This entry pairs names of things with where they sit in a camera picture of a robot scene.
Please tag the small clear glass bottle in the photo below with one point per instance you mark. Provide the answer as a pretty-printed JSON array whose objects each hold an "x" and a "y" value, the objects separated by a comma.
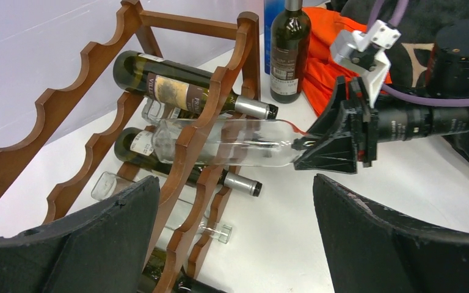
[{"x": 256, "y": 143}]

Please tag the clear square bottle black cap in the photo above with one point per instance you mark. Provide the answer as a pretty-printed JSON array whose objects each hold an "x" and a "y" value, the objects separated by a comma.
[{"x": 155, "y": 111}]

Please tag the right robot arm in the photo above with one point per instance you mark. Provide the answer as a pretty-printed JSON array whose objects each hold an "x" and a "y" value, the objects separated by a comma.
[{"x": 440, "y": 108}]

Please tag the dark wine bottle brown label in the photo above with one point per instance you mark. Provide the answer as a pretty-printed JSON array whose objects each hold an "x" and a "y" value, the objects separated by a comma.
[{"x": 162, "y": 80}]

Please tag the blue square glass bottle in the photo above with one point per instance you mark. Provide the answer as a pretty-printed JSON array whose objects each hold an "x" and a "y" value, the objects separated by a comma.
[{"x": 270, "y": 12}]

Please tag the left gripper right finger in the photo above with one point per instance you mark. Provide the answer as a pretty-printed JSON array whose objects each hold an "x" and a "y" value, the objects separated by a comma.
[{"x": 372, "y": 248}]

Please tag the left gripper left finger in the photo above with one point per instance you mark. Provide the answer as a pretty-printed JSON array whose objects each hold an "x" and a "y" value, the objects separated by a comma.
[{"x": 101, "y": 248}]

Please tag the brown wooden wine rack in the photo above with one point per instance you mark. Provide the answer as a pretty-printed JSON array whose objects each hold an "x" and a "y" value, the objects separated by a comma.
[{"x": 53, "y": 106}]

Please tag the orange cloth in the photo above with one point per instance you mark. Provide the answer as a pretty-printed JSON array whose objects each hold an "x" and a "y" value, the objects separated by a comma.
[{"x": 321, "y": 70}]

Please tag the black floral blanket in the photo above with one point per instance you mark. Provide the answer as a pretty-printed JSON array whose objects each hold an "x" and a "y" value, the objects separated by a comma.
[{"x": 418, "y": 22}]

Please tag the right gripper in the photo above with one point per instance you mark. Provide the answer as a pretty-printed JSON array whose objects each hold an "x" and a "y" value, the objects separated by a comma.
[{"x": 328, "y": 146}]

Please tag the dark wine bottle silver neck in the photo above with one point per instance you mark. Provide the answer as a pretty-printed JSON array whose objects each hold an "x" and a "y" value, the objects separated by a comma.
[{"x": 290, "y": 39}]

